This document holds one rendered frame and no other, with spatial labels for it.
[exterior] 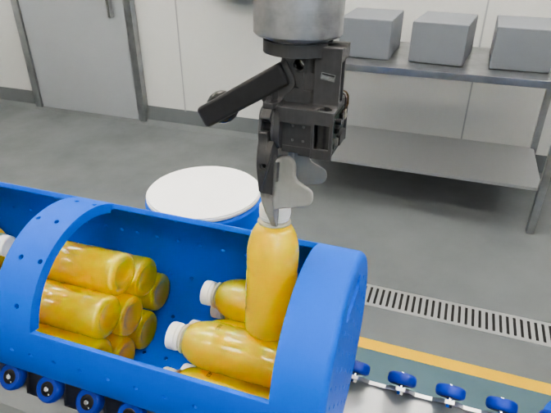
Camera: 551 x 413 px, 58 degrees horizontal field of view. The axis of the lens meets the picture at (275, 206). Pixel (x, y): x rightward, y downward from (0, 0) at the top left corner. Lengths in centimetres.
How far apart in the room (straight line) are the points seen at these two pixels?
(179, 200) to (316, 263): 62
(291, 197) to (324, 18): 19
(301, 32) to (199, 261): 52
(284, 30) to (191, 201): 75
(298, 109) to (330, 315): 24
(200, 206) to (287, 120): 67
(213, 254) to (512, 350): 180
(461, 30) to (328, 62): 251
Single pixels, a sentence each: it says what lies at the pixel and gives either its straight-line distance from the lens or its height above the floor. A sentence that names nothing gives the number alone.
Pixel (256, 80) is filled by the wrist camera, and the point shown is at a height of 146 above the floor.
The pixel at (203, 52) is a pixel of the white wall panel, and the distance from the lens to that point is 431.
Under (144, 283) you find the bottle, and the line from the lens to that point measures 87.
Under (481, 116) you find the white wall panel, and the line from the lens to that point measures 392.
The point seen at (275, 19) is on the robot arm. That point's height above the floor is 153.
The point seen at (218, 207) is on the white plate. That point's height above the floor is 104.
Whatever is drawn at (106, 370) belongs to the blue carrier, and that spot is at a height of 110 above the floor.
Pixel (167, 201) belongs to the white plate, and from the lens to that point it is 119.
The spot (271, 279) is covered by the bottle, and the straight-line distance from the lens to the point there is 62.
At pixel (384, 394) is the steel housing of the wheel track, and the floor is 93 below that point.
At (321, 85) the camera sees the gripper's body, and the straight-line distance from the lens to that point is 52.
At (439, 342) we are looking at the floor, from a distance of 238.
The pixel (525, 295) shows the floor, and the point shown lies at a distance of 279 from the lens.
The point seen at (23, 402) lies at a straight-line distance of 97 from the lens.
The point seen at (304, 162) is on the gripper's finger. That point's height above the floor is 136.
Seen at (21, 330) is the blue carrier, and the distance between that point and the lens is 78.
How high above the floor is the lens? 161
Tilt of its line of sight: 30 degrees down
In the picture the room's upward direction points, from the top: straight up
